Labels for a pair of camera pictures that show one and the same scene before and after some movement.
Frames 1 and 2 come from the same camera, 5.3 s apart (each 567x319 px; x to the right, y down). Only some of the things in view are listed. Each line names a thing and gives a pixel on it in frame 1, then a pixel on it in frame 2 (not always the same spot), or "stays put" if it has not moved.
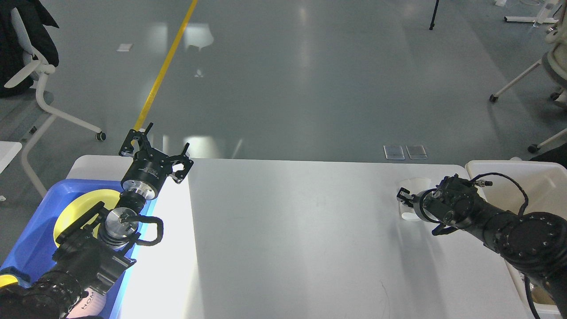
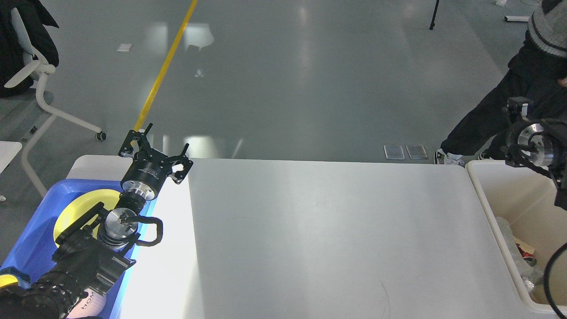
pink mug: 92,305 stays put
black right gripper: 428,204 -> 534,142
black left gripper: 149,168 stays put
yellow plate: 83,202 stays put
